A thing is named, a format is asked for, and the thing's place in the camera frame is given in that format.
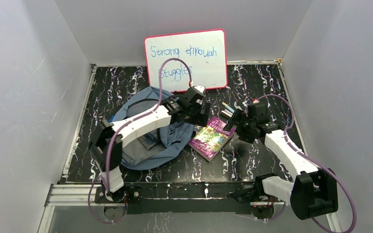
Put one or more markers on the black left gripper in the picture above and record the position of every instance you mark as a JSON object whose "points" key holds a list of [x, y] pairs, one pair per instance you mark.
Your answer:
{"points": [[201, 113]]}

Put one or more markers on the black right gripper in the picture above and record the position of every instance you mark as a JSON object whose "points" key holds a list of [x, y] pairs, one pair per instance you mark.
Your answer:
{"points": [[246, 137]]}

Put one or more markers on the blue student backpack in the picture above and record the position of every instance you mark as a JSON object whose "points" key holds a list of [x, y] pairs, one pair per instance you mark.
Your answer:
{"points": [[171, 139]]}

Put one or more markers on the dark blue Nineteen Eighty-Four book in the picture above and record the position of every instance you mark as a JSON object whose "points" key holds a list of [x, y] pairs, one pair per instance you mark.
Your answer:
{"points": [[148, 140]]}

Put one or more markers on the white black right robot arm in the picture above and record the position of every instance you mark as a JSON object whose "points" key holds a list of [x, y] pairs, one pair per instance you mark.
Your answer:
{"points": [[313, 191]]}

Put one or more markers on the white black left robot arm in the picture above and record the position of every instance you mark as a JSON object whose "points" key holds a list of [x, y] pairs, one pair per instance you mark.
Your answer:
{"points": [[152, 128]]}

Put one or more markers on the purple Treehouse book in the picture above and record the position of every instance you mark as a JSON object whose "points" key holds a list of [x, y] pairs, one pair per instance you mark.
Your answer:
{"points": [[211, 139]]}

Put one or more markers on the pink framed whiteboard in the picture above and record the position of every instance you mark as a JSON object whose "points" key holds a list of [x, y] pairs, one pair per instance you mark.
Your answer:
{"points": [[175, 60]]}

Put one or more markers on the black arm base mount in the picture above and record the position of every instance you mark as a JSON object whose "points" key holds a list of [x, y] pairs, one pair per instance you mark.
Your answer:
{"points": [[241, 198]]}

